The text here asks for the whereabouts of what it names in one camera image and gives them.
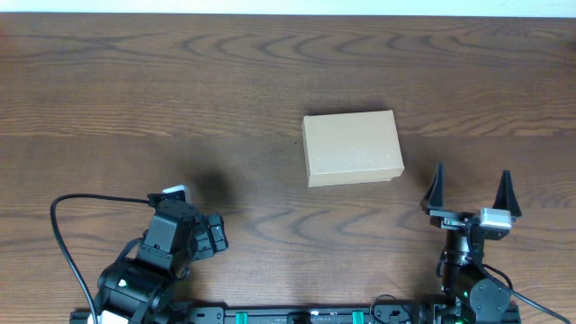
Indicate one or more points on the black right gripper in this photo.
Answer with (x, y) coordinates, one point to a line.
(463, 225)

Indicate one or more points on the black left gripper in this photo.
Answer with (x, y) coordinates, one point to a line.
(205, 229)

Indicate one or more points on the cardboard box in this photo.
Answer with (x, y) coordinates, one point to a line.
(351, 148)

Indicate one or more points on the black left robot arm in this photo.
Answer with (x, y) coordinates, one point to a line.
(139, 286)

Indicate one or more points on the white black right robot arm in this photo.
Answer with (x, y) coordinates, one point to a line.
(473, 294)

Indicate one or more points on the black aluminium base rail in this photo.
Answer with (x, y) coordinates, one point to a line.
(381, 313)

